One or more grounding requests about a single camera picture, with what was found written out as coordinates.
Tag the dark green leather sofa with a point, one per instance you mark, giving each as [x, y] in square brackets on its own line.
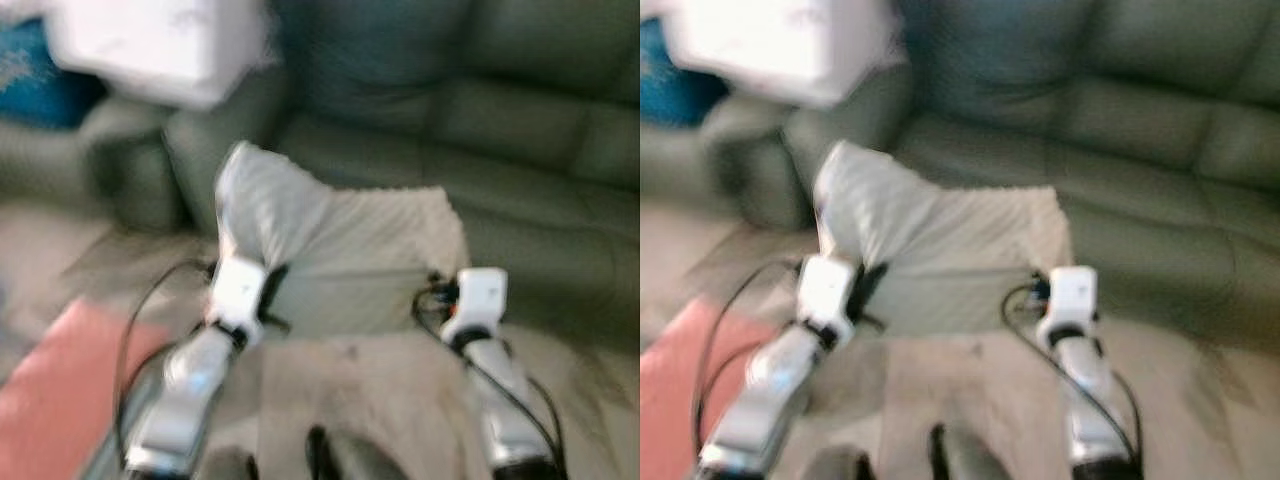
[1100, 130]
[480, 130]

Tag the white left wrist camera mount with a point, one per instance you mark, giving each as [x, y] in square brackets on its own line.
[827, 288]
[238, 290]

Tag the silver right robot leg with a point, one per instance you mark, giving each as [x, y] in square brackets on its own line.
[970, 458]
[360, 458]

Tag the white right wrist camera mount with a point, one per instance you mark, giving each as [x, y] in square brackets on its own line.
[1068, 296]
[478, 298]

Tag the white dimpled pillow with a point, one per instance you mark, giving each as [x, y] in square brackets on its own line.
[340, 240]
[940, 240]

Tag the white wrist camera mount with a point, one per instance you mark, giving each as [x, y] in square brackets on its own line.
[1068, 296]
[827, 288]
[478, 298]
[238, 290]

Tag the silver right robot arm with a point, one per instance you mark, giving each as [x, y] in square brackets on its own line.
[505, 410]
[1095, 410]

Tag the white storage box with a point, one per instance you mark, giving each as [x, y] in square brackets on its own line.
[160, 45]
[780, 45]

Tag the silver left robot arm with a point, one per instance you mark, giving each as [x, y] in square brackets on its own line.
[185, 400]
[770, 400]

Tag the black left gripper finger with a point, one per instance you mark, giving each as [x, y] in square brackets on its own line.
[277, 285]
[872, 285]

